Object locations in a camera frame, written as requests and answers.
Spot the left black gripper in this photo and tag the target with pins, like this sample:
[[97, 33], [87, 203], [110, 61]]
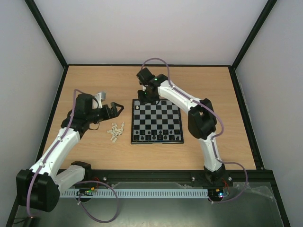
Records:
[[108, 112]]

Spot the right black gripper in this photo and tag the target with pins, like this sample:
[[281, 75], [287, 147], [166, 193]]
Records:
[[147, 100]]

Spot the black grey chessboard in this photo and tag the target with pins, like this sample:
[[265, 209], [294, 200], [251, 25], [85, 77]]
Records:
[[164, 115]]

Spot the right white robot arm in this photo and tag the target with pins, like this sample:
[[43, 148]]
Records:
[[201, 119]]

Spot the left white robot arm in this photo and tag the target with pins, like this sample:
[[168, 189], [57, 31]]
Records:
[[40, 186]]

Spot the pile of white chess pieces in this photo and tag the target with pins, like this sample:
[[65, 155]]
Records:
[[115, 131]]

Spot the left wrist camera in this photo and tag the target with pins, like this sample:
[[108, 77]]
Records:
[[98, 99]]

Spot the black aluminium rail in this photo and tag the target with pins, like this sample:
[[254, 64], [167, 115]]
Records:
[[193, 178]]

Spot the light blue cable duct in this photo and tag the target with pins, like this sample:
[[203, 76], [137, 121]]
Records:
[[138, 193]]

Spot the black frame post left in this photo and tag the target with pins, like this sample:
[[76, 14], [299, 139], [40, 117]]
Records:
[[46, 31]]

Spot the black frame post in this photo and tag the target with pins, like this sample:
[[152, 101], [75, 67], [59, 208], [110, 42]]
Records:
[[254, 31], [46, 31]]

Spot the black frame post right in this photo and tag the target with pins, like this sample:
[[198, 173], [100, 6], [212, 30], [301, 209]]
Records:
[[254, 31]]

